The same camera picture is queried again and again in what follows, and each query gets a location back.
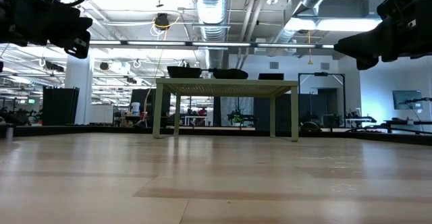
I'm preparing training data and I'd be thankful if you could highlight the black background desk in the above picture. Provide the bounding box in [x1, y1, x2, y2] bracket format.
[384, 118, 432, 134]

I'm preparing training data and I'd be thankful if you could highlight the black metal door frame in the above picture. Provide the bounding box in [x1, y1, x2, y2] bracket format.
[297, 72, 346, 128]

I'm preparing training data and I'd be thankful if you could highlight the long ceiling light strip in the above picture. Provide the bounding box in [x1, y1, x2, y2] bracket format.
[88, 40, 335, 49]

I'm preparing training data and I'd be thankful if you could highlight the wall monitor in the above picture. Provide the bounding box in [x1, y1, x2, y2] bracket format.
[392, 90, 423, 111]

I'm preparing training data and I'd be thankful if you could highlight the white background table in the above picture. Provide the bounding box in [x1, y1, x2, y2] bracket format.
[183, 115, 210, 127]

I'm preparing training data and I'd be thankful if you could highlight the grey metal post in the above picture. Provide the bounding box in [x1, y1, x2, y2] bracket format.
[4, 122, 16, 140]

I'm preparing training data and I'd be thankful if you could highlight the grey ceiling air unit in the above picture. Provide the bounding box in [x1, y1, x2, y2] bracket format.
[317, 0, 371, 19]

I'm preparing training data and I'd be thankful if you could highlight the white building column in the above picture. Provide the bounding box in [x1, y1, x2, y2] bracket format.
[64, 53, 94, 125]

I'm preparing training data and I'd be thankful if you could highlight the green perforated metal rack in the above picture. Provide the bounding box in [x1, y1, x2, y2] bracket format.
[151, 78, 300, 142]

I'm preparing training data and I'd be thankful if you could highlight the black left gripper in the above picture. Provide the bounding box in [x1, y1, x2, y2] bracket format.
[0, 0, 94, 59]

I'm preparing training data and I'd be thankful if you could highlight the dark dome object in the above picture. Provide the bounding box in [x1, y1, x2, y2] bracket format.
[299, 121, 322, 132]

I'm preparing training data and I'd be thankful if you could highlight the black cabinet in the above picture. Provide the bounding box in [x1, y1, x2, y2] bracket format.
[42, 86, 80, 126]

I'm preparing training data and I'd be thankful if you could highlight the black ceiling cord reel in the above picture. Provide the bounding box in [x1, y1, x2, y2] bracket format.
[154, 13, 171, 30]

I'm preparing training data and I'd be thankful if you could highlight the silver spiral ceiling duct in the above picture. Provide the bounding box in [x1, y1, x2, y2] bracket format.
[194, 0, 232, 70]

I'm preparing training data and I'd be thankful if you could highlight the black background robot equipment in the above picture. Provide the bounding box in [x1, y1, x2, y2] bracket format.
[0, 105, 43, 127]

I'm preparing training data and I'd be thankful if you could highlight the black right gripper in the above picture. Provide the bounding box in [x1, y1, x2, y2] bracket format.
[333, 0, 432, 71]

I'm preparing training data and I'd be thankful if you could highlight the dark partition panel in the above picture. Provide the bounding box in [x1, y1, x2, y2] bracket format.
[253, 93, 338, 131]

